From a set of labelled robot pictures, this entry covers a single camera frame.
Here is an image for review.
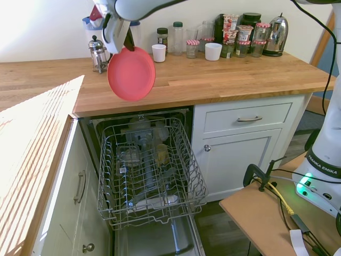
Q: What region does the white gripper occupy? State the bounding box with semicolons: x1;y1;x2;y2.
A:
102;12;136;54

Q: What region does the red plastic plate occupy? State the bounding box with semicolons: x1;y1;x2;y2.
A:
107;45;157;102

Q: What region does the stainless dishwasher door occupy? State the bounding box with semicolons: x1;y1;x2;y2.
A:
113;213;206;256

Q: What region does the clear pitcher dark blue lid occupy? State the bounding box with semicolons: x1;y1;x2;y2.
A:
129;20;142;49

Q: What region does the small white cup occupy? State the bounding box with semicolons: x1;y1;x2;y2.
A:
151;44;167;63

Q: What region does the spice jar black lid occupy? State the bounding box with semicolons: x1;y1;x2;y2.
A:
156;27;169;53

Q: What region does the glass French press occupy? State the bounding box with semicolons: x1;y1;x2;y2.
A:
88;35;111;75

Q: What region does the clear pitcher light blue lid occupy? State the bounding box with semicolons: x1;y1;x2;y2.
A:
82;16;104;50

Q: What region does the glass bottle green lid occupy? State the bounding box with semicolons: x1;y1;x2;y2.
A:
173;21;185;57

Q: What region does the clear drinking glass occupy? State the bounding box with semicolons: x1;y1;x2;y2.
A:
186;28;200;45

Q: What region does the glass jar red checkered lid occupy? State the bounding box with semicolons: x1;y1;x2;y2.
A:
255;22;272;42
185;39;201;60
235;40;251;59
251;40;267;58

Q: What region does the tall clear glass jar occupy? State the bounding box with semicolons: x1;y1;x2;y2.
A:
201;20;216;43

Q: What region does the wide white cup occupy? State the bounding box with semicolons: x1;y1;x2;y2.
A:
204;42;223;62

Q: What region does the dark green bottle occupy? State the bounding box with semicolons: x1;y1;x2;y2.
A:
214;13;225;52

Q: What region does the green glass jar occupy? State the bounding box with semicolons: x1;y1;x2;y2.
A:
220;43;236;59

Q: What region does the red white yogurt cup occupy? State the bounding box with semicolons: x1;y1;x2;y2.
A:
223;14;240;31
222;29;239;45

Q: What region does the square glass container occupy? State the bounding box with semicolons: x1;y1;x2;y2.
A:
116;145;141;167

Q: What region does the white yogurt cup pink lid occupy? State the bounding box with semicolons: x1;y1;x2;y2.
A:
236;25;254;42

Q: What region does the yellowish drinking glass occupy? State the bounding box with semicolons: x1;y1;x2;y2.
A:
156;143;169;166

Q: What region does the large tub black lid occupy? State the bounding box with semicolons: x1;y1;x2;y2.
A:
239;12;263;54

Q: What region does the stainless steel kettle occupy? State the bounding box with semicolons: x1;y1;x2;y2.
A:
263;12;290;58

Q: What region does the white cabinet with drawer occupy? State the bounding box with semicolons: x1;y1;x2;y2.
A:
191;93;313;204

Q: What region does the black table clamp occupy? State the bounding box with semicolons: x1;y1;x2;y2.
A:
243;157;287;193

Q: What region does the wooden robot mounting board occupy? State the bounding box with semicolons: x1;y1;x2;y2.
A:
218;159;341;256

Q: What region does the white paper strip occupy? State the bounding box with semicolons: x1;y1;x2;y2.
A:
289;228;311;256

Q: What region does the grey wire dishwasher rack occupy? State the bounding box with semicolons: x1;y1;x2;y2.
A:
96;116;209;231

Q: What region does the silver drawer bar handle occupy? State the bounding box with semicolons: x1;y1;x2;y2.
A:
237;115;263;123
73;170;87;205

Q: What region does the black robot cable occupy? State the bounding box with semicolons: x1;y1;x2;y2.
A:
289;0;341;117

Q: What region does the yellow cable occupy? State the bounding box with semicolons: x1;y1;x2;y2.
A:
267;181;295;215

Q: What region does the black cable adapter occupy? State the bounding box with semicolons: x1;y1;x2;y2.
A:
290;213;311;236

